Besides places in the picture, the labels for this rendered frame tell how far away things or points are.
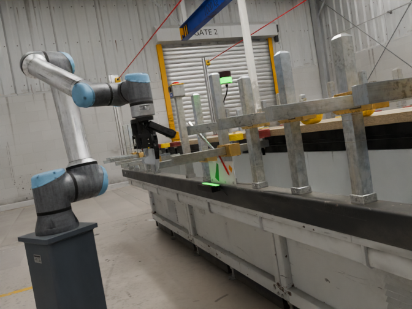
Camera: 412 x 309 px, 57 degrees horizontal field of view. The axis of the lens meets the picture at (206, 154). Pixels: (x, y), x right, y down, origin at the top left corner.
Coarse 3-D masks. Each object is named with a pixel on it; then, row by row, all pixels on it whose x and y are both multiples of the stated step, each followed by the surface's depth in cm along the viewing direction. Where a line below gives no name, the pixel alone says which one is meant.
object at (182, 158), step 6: (240, 144) 158; (246, 144) 158; (264, 144) 161; (210, 150) 152; (216, 150) 153; (222, 150) 154; (240, 150) 157; (246, 150) 158; (174, 156) 146; (180, 156) 147; (186, 156) 148; (192, 156) 149; (198, 156) 150; (204, 156) 151; (210, 156) 152; (174, 162) 146; (180, 162) 147
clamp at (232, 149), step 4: (228, 144) 153; (232, 144) 152; (236, 144) 153; (228, 148) 152; (232, 148) 152; (236, 148) 153; (228, 152) 153; (232, 152) 152; (236, 152) 153; (240, 152) 153; (224, 156) 157; (228, 156) 154
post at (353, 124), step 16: (336, 48) 90; (352, 48) 89; (336, 64) 90; (352, 64) 89; (336, 80) 91; (352, 80) 89; (352, 128) 89; (352, 144) 90; (352, 160) 91; (368, 160) 90; (352, 176) 92; (368, 176) 90; (352, 192) 93; (368, 192) 90
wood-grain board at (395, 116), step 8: (376, 112) 171; (384, 112) 138; (392, 112) 115; (400, 112) 101; (408, 112) 99; (328, 120) 165; (336, 120) 134; (368, 120) 112; (376, 120) 109; (384, 120) 107; (392, 120) 104; (400, 120) 102; (408, 120) 100; (264, 128) 277; (272, 128) 199; (280, 128) 156; (304, 128) 141; (312, 128) 136; (320, 128) 132; (328, 128) 129; (336, 128) 125; (208, 136) 394; (216, 136) 253; (192, 144) 257
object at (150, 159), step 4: (152, 148) 143; (148, 152) 142; (152, 152) 143; (148, 156) 142; (152, 156) 143; (144, 160) 142; (148, 160) 142; (152, 160) 143; (156, 160) 142; (156, 164) 143; (156, 168) 144
